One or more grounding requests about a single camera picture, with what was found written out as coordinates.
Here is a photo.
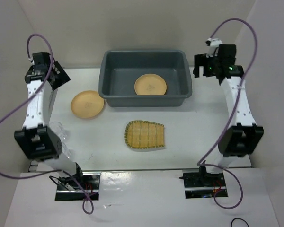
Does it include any tan round plate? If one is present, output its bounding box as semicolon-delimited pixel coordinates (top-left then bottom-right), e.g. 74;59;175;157
134;73;167;95
71;90;105;119

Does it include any clear plastic cup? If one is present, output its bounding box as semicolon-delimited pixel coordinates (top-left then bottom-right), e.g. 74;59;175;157
62;142;73;159
49;122;69;142

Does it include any woven bamboo tray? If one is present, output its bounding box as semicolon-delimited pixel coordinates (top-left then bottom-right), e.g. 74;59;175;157
124;120;165;149

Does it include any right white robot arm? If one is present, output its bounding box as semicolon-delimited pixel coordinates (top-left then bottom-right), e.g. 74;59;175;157
194;39;264;186

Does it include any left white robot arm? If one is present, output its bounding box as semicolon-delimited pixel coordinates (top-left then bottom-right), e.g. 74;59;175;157
14;52;85;190

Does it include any grey plastic bin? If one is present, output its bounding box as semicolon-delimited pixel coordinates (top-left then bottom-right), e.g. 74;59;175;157
98;50;192;107

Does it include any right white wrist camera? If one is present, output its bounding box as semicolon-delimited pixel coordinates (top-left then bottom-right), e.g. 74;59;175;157
205;38;223;58

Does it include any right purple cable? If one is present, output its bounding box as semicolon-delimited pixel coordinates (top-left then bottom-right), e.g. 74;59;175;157
196;17;257;210

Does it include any purple cable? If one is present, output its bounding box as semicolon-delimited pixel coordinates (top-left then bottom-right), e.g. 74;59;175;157
196;17;257;210
0;34;94;215

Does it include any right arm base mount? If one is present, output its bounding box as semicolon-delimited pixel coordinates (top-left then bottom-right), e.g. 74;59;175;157
179;167;228;199

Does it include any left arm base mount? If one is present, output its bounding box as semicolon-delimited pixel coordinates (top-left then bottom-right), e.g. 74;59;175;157
54;172;101;201

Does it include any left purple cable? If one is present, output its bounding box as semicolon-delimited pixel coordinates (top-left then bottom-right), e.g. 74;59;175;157
0;34;94;215

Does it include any black cable loop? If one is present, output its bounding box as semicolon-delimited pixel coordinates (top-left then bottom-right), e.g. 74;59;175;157
231;217;249;227

